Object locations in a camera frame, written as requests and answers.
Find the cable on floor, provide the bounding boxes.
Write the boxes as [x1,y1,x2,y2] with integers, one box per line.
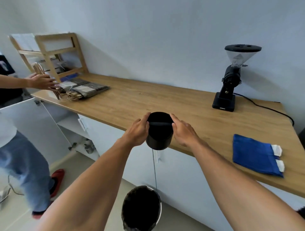
[0,175,25,204]

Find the person's right forearm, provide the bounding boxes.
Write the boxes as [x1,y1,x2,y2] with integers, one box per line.
[188,139,305,231]

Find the white open cabinet door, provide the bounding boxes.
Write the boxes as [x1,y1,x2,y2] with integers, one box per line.
[0,97,73,167]

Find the black cylindrical knock box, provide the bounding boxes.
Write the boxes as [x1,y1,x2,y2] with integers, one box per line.
[145,112,174,151]

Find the brown paper bags with handles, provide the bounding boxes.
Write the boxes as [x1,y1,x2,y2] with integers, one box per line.
[32,62,84,102]

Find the black coffee grinder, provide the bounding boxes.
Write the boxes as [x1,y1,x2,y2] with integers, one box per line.
[212,44,262,112]

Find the wooden shelf rack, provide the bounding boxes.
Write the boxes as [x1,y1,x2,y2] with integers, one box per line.
[9,33,89,84]

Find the person's left forearm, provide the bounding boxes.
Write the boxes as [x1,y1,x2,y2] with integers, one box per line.
[34,139,135,231]

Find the trash bin with black bag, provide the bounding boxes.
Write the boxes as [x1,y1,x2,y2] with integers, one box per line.
[121,185,163,231]

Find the blue folded cloth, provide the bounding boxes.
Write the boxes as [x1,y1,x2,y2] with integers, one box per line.
[232,134,284,178]

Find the person's right hand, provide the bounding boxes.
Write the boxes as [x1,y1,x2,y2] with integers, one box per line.
[169,113,202,149]

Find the black power cable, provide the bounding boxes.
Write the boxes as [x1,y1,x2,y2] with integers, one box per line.
[233,92,295,126]

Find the person's left hand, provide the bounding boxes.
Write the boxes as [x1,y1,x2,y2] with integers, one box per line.
[121,112,151,148]

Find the red shoe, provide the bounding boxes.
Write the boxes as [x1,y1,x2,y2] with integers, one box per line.
[49,169,65,198]
[32,209,49,220]

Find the white paper sheets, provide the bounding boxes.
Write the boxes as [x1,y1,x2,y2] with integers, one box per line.
[10,33,40,52]

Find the white cabinet handle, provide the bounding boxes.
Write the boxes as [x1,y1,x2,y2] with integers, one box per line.
[152,149,163,164]
[78,117,88,132]

